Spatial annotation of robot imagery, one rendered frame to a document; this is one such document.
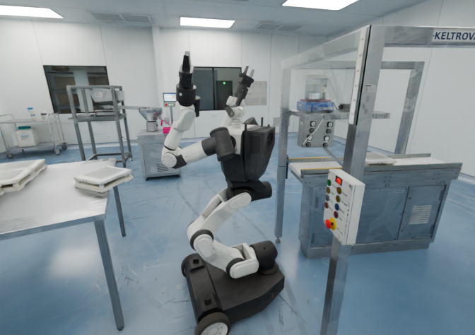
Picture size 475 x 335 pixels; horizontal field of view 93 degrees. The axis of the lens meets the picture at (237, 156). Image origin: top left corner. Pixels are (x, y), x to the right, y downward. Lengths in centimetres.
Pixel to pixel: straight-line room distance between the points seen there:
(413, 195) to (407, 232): 36
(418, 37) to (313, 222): 143
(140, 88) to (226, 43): 255
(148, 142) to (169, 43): 342
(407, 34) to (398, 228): 177
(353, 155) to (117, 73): 614
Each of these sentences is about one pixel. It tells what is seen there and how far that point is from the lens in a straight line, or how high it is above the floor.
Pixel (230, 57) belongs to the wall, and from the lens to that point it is 667.
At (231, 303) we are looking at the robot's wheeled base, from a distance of 164.
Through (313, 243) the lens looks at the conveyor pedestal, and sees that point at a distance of 215.
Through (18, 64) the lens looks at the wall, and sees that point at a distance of 735.
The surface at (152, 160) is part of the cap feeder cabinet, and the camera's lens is 383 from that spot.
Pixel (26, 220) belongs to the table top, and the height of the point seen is 82.
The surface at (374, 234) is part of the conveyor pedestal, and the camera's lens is 238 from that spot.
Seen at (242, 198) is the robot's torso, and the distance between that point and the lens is 136.
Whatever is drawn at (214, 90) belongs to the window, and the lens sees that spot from 654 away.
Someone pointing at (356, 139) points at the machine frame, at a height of 123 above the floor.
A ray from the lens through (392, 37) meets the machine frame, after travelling 104.
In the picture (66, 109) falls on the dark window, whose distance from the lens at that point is 702.
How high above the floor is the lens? 142
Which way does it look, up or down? 17 degrees down
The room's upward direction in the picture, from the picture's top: straight up
